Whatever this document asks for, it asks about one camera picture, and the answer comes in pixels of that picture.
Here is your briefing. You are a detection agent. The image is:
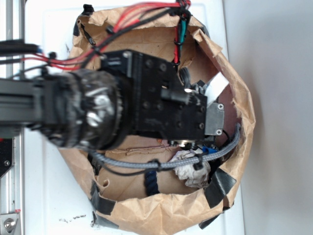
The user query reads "red and black wire bundle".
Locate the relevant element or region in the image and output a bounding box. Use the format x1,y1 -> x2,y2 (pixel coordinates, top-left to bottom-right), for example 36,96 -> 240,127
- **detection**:
0,0 -> 193,71

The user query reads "grey sleeved cable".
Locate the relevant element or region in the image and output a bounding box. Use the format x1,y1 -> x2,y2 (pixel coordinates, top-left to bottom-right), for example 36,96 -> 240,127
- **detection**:
88,123 -> 242,171

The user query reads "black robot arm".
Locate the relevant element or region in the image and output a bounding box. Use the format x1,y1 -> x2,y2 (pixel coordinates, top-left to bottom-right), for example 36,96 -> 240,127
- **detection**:
0,50 -> 207,150

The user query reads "brown paper bag bin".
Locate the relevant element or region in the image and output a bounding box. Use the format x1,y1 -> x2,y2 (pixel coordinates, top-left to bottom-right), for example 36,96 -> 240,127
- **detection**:
60,2 -> 255,235

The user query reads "grey metal camera mount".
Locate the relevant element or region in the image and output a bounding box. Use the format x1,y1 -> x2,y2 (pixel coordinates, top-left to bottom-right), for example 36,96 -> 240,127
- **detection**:
204,102 -> 224,136

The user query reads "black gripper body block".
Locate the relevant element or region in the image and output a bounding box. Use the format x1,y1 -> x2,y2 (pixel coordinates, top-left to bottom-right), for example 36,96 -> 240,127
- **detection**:
100,50 -> 207,143

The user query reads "crumpled white paper ball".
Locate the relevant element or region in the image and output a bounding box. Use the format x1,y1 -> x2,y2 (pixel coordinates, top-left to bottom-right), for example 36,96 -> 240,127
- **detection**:
169,149 -> 211,188

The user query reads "dark blue rope piece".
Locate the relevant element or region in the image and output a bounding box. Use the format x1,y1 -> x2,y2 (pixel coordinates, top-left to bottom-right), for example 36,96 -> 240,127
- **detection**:
144,170 -> 161,196

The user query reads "aluminium extrusion rail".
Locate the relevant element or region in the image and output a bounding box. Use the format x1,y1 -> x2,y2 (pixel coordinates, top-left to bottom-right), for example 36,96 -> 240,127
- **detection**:
0,0 -> 25,235

